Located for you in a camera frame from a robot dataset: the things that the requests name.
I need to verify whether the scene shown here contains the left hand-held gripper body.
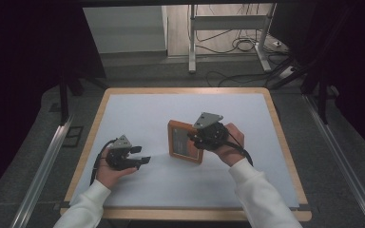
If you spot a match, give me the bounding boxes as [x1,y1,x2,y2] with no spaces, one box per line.
[105,134,141,171]

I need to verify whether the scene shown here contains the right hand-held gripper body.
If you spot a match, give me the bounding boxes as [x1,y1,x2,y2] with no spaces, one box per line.
[188,111,230,152]

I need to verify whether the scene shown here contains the wooden picture frame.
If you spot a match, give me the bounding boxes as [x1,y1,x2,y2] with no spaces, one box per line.
[166,119,204,164]

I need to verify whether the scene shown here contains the person's left hand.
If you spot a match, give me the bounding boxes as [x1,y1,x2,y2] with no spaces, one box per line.
[95,147,139,190]

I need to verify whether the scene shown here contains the person's right hand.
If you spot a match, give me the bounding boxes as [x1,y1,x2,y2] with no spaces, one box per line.
[213,123,246,168]

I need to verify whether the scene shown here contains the white table mat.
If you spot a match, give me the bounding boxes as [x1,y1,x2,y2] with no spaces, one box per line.
[70,93,300,209]

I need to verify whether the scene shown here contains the wooden table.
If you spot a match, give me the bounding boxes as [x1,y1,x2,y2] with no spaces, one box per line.
[60,86,313,222]

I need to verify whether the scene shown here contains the black metal stand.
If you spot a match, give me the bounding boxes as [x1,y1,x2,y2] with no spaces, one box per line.
[316,74,330,125]
[58,70,71,125]

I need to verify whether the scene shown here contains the white power strip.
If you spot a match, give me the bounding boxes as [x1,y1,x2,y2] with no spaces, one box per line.
[278,66,299,81]

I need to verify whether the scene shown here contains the dark curtain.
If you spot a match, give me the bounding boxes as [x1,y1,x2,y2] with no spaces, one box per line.
[268,2,365,162]
[0,0,107,203]

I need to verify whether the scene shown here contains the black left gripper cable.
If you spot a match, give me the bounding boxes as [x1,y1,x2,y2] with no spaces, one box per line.
[89,139,118,186]

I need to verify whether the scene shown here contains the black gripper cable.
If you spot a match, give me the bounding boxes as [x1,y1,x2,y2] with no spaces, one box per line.
[223,130,255,167]
[89,139,118,186]

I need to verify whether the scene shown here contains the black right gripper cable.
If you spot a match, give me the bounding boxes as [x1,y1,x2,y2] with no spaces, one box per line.
[223,130,255,167]

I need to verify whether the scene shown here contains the aluminium floor rail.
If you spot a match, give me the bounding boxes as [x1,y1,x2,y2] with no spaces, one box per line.
[10,116,74,228]
[301,94,365,228]

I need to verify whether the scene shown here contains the black floor cables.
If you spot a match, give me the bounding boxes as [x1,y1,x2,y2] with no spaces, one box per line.
[193,4,296,88]

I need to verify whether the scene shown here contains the white metal desk frame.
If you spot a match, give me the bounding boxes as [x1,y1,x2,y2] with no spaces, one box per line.
[187,3,278,74]

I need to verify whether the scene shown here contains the white wall panel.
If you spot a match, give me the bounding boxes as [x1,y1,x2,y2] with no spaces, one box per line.
[83,5,169,55]

